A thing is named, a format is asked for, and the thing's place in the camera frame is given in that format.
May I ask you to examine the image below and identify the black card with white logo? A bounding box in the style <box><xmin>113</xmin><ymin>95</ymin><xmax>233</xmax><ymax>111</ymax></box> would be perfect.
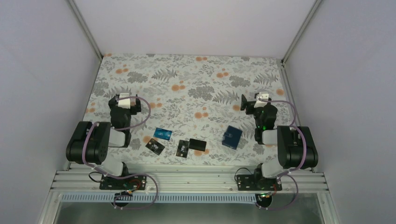
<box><xmin>176</xmin><ymin>140</ymin><xmax>189</xmax><ymax>158</ymax></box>

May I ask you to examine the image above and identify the plain black card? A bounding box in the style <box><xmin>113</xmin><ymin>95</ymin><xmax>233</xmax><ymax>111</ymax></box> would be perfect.
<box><xmin>189</xmin><ymin>139</ymin><xmax>206</xmax><ymax>152</ymax></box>

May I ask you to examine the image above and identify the floral table mat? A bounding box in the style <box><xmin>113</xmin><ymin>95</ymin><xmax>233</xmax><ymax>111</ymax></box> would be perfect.
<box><xmin>84</xmin><ymin>53</ymin><xmax>293</xmax><ymax>166</ymax></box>

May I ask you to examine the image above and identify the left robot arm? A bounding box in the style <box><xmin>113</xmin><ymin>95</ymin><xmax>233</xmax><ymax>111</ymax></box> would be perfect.
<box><xmin>65</xmin><ymin>93</ymin><xmax>141</xmax><ymax>189</ymax></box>

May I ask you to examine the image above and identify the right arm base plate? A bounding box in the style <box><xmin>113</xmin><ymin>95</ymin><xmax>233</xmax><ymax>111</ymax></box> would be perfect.
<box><xmin>236</xmin><ymin>175</ymin><xmax>283</xmax><ymax>191</ymax></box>

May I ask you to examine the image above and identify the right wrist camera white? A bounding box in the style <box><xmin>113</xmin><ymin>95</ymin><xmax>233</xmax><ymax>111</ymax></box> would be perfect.
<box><xmin>255</xmin><ymin>91</ymin><xmax>271</xmax><ymax>102</ymax></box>

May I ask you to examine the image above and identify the blue card holder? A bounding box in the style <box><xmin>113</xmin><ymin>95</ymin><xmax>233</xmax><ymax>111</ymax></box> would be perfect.
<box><xmin>221</xmin><ymin>126</ymin><xmax>242</xmax><ymax>150</ymax></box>

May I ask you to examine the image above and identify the aluminium rail frame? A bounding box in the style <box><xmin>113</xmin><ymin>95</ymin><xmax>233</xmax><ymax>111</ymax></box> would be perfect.
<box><xmin>39</xmin><ymin>163</ymin><xmax>339</xmax><ymax>224</ymax></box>

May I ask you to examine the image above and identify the black card with chip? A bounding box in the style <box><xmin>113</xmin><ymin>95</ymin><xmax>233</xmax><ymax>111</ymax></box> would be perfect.
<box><xmin>145</xmin><ymin>138</ymin><xmax>165</xmax><ymax>155</ymax></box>

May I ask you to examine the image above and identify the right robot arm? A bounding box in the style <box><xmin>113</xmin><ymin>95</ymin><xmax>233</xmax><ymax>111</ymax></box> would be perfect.
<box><xmin>240</xmin><ymin>92</ymin><xmax>318</xmax><ymax>190</ymax></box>

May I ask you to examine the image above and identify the blue credit card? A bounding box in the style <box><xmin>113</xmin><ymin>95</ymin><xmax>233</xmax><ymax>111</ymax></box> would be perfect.
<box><xmin>154</xmin><ymin>127</ymin><xmax>172</xmax><ymax>140</ymax></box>

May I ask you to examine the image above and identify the perforated cable duct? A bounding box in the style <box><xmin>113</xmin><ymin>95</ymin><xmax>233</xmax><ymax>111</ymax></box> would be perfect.
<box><xmin>61</xmin><ymin>192</ymin><xmax>256</xmax><ymax>204</ymax></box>

